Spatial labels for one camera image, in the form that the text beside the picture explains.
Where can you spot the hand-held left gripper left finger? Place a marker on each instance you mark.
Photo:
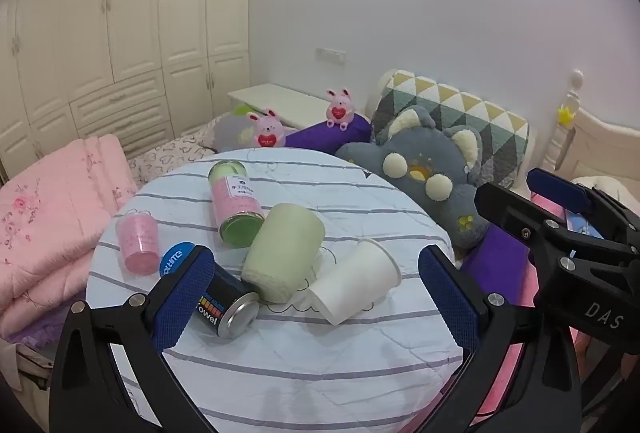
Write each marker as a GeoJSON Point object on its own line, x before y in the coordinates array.
{"type": "Point", "coordinates": [181, 300]}

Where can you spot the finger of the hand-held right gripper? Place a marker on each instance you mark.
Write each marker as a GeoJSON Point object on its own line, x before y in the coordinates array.
{"type": "Point", "coordinates": [555, 189]}
{"type": "Point", "coordinates": [515, 213]}

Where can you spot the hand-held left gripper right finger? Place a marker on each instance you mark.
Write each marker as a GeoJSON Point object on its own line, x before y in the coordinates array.
{"type": "Point", "coordinates": [451, 299]}

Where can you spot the white cup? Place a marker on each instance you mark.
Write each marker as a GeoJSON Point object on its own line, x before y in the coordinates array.
{"type": "Point", "coordinates": [357, 280]}

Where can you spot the small pink cup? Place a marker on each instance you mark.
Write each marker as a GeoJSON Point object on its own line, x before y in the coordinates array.
{"type": "Point", "coordinates": [136, 243]}

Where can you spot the pale green cup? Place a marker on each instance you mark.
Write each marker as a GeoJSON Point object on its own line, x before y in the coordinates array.
{"type": "Point", "coordinates": [282, 258]}

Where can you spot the purple cloth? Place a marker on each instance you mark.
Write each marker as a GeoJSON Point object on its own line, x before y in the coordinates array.
{"type": "Point", "coordinates": [500, 253]}

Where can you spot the black can with blue lid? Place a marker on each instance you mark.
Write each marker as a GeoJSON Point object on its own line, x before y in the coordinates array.
{"type": "Point", "coordinates": [227, 300]}

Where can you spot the cream pillow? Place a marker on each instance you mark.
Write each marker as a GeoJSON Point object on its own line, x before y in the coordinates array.
{"type": "Point", "coordinates": [612, 185]}

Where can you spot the cream bed headboard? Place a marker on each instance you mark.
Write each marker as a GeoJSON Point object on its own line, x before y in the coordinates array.
{"type": "Point", "coordinates": [600, 143]}

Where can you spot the yellow star ornament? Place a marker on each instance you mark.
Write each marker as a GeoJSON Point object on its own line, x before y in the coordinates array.
{"type": "Point", "coordinates": [567, 115]}

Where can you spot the pink bed sheet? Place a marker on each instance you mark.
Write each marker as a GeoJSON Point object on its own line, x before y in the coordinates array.
{"type": "Point", "coordinates": [505, 378]}

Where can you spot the grey plush toy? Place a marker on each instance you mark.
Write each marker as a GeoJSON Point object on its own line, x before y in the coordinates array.
{"type": "Point", "coordinates": [420, 163]}

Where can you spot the pink and green bottle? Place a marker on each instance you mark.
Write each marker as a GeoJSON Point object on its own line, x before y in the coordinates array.
{"type": "Point", "coordinates": [235, 203]}

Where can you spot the triangle pattern cushion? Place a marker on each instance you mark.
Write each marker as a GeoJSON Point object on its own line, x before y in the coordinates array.
{"type": "Point", "coordinates": [460, 108]}

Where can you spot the striped white cloth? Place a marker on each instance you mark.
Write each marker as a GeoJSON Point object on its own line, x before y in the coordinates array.
{"type": "Point", "coordinates": [300, 363]}

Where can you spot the heart print bed sheet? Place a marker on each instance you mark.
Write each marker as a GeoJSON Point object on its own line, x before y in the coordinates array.
{"type": "Point", "coordinates": [170, 155]}

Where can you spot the pink floral quilt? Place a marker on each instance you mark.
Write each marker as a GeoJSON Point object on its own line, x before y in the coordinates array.
{"type": "Point", "coordinates": [50, 223]}

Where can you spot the beige cloth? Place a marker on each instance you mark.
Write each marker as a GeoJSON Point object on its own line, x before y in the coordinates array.
{"type": "Point", "coordinates": [25, 363]}

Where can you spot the grey pillow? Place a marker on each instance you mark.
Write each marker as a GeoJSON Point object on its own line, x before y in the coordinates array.
{"type": "Point", "coordinates": [232, 130]}

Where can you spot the pink bunny toy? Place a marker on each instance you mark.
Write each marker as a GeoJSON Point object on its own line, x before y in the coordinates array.
{"type": "Point", "coordinates": [339, 109]}
{"type": "Point", "coordinates": [267, 130]}

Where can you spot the purple bolster pillow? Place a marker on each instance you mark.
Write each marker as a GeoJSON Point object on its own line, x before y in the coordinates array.
{"type": "Point", "coordinates": [320, 135]}

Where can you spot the white nightstand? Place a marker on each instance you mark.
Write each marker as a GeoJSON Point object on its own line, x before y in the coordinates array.
{"type": "Point", "coordinates": [275, 98]}

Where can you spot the cream wardrobe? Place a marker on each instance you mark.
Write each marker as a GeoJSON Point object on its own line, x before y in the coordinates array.
{"type": "Point", "coordinates": [130, 13]}

